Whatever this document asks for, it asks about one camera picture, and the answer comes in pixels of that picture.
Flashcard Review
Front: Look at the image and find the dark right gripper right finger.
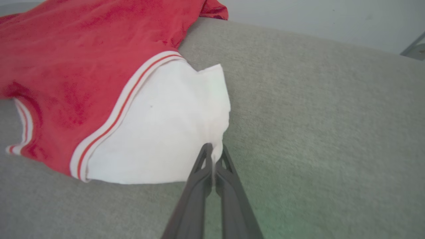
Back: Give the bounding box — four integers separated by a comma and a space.
215, 144, 265, 239

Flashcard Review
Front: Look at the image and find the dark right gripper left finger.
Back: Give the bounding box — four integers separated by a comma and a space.
161, 143, 213, 239

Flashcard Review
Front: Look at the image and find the red and white garment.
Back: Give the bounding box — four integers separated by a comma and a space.
0, 0, 231, 185

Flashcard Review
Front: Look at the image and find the grey fabric sofa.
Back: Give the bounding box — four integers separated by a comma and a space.
0, 3, 425, 239

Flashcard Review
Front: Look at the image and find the grey panel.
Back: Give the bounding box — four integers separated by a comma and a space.
400, 32, 425, 62

